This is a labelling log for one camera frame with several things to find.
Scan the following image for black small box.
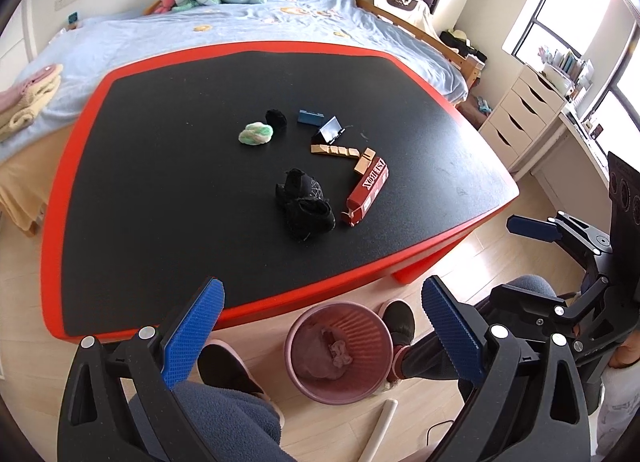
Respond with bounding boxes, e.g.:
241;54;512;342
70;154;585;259
311;116;345;146

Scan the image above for slipper shoe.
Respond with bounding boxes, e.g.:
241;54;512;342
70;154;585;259
196;340;285;427
378;298;416;386

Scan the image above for right slipper shoe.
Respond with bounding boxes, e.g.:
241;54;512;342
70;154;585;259
378;298;416;386

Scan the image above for green white wad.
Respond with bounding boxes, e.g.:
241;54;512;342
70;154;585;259
238;122;274;146

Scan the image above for white tote bag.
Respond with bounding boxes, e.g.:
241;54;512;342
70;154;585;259
373;0;431;28

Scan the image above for person's left leg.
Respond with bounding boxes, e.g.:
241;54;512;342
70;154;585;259
172;381;293;462

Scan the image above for person's right hand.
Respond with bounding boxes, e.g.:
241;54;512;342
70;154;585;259
608;334;640;369

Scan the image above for bed with blue sheet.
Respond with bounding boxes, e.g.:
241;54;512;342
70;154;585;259
1;0;469;232

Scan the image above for small black wad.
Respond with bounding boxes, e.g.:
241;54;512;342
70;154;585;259
265;109;288;132

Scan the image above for white paper roll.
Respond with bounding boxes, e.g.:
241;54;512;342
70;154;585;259
358;399;398;462

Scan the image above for red table with black top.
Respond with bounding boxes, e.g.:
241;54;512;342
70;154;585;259
40;42;518;341

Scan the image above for pink ribbed trash bin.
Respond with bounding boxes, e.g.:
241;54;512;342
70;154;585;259
283;302;394;406

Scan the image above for white desk with items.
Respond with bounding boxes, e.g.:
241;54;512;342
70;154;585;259
533;47;624;230

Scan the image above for large black cloth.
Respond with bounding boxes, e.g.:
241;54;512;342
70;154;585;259
276;168;336;243

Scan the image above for red carton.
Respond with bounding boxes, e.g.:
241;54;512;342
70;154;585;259
343;156;390;227

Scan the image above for white drawer cabinet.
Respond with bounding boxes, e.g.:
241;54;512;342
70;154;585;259
480;64;566;176

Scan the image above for left slipper shoe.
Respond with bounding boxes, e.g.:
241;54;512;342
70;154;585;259
196;340;285;427

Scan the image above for blue small box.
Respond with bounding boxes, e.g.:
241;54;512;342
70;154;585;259
297;109;326;127

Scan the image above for segmented wooden strip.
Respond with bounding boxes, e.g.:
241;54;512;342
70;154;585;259
310;144;360;159

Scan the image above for folded pink beige towels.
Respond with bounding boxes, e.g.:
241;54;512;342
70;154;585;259
0;64;63;141

